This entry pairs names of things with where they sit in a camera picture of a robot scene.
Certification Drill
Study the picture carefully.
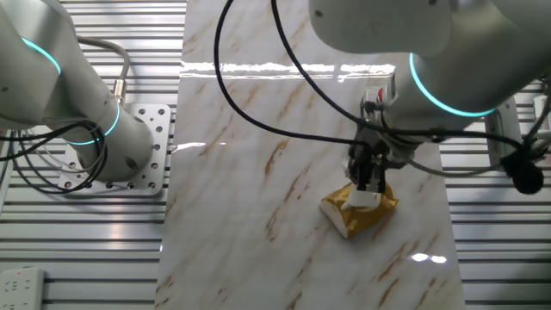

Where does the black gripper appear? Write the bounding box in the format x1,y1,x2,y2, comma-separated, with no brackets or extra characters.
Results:
346,127,393,195

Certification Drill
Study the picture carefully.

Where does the white paper napkin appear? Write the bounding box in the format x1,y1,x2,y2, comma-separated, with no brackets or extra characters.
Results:
342,183,382,212

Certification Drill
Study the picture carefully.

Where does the gold tissue pack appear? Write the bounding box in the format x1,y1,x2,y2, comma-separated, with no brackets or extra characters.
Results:
319,180,399,239

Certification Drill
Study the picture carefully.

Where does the white power strip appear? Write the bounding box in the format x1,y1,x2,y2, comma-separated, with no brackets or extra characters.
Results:
0,266,46,310

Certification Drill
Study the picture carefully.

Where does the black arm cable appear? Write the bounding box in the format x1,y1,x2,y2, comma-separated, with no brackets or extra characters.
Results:
269,0,529,156
213,0,367,147

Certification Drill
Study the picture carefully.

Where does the black cable wrap bundle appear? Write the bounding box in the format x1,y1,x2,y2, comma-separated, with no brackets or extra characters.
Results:
498,148,546,195

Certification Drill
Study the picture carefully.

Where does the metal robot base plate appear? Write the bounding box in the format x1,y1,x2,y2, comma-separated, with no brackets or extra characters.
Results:
58,102,173,197

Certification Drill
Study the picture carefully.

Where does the black base cable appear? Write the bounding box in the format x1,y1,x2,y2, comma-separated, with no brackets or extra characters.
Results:
0,120,108,195

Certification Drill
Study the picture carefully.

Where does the grey cable with metal connector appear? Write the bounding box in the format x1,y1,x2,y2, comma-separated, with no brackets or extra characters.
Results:
77,36,133,107

